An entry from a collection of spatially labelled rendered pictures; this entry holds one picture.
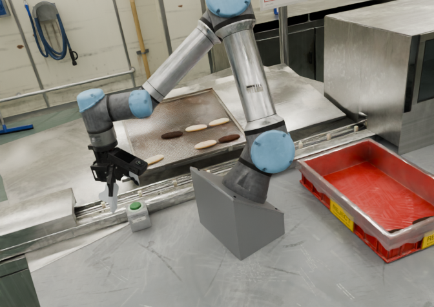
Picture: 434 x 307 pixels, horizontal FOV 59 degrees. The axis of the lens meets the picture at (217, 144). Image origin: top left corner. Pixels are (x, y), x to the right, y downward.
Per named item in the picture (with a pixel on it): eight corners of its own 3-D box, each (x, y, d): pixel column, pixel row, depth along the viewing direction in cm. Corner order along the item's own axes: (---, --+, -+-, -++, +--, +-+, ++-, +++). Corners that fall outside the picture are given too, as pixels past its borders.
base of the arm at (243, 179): (272, 208, 119) (287, 179, 118) (236, 195, 111) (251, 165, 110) (247, 189, 131) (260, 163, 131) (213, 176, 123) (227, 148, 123)
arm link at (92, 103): (101, 94, 100) (70, 99, 100) (113, 131, 105) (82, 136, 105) (108, 84, 107) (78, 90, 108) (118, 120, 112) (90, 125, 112)
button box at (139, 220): (132, 241, 134) (125, 216, 129) (130, 227, 141) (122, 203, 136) (155, 233, 136) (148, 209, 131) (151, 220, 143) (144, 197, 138)
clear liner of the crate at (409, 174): (386, 267, 105) (389, 241, 101) (294, 181, 146) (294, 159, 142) (478, 228, 114) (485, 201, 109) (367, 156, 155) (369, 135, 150)
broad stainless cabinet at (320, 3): (254, 139, 352) (243, 26, 303) (216, 102, 441) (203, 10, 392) (422, 90, 398) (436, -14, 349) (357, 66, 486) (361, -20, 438)
